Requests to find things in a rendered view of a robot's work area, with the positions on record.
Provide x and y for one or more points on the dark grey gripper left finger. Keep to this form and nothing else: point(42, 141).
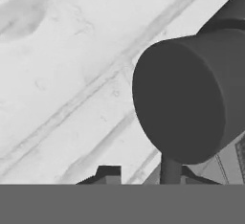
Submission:
point(109, 174)

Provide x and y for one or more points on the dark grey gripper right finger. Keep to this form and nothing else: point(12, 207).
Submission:
point(191, 178)

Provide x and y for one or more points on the dark grey pan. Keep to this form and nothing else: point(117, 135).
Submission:
point(178, 100)

